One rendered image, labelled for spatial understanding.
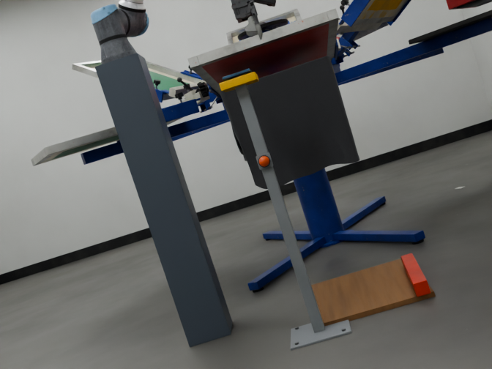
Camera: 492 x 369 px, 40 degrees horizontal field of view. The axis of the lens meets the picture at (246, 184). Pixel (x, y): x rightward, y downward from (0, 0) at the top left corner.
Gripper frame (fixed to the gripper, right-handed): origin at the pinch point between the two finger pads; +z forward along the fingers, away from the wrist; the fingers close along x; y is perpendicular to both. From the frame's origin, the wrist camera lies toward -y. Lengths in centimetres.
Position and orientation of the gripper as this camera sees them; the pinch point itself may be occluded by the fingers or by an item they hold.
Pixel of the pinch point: (262, 36)
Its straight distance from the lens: 257.2
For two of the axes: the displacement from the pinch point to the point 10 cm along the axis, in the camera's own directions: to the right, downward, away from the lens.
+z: 3.0, 9.5, -0.3
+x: -1.1, 0.0, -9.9
